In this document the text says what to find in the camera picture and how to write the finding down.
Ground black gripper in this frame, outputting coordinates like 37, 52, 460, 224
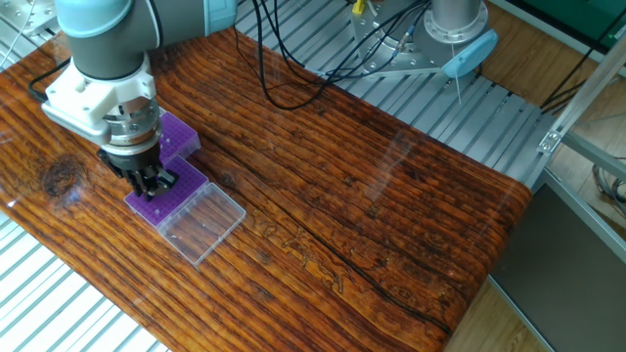
96, 144, 178, 201

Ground purple tip holder clear lid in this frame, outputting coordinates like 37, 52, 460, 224
156, 110, 202, 167
123, 154, 247, 268

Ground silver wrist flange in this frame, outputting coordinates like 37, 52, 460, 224
100, 95, 163, 156

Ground glossy wood grain sheet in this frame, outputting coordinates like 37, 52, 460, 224
0, 4, 533, 352

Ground perforated metal plate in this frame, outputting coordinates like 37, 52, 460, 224
0, 0, 59, 38

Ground metal connector blue rings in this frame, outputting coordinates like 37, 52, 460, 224
395, 7, 425, 51

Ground dark grey panel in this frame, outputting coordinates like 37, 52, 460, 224
488, 168, 626, 352

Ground white wrist mounting bracket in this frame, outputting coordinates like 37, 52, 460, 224
41, 53, 158, 147

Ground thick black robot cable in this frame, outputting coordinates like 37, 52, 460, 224
233, 0, 427, 84
251, 0, 434, 111

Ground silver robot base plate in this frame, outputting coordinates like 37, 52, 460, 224
349, 0, 444, 78

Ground white cable tie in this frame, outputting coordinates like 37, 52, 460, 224
450, 41, 464, 107

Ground black floor cable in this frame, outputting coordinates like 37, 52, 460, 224
540, 0, 626, 114

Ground aluminium frame post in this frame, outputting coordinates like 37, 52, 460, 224
536, 31, 626, 156

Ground aluminium frame rail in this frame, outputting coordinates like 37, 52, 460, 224
559, 130, 626, 183

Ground grey cable bundle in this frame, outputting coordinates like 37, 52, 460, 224
590, 155, 626, 219

